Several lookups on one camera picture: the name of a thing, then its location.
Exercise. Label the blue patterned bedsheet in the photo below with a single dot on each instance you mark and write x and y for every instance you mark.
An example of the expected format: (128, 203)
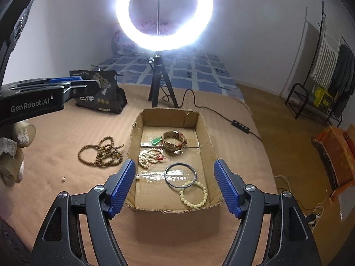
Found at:
(205, 69)

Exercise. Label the dark hanging garments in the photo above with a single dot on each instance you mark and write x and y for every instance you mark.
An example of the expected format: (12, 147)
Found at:
(344, 72)

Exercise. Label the orange cloth bundle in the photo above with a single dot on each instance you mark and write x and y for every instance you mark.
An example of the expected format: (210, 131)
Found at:
(335, 149)

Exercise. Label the black tripod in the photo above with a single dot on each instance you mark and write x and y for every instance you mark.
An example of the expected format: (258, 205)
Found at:
(156, 69)

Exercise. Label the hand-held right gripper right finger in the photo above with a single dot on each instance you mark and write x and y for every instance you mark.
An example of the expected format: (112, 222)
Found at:
(226, 188)

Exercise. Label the yellow box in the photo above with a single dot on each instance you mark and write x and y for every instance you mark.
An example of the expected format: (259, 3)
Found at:
(323, 97)

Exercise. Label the cardboard box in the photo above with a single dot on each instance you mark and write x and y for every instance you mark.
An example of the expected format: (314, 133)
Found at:
(172, 116)

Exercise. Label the person's left hand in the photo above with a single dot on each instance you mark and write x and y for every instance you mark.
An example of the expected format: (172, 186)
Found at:
(16, 166)

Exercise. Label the striped white garment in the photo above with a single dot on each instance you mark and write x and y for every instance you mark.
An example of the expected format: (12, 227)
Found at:
(326, 55)

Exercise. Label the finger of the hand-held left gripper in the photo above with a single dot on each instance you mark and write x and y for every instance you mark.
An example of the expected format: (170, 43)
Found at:
(86, 88)
(75, 78)

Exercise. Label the black clothes rack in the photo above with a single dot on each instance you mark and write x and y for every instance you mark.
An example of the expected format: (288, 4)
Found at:
(322, 19)

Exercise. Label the folded floral quilt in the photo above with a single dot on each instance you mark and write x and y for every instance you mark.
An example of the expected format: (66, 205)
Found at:
(119, 44)

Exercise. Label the black snack bag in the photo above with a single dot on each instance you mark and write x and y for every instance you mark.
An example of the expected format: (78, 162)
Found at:
(111, 99)

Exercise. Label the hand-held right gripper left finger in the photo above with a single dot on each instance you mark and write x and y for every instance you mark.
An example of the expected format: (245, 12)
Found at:
(122, 185)

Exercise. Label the black bangle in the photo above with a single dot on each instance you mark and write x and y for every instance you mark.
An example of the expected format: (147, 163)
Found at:
(165, 176)

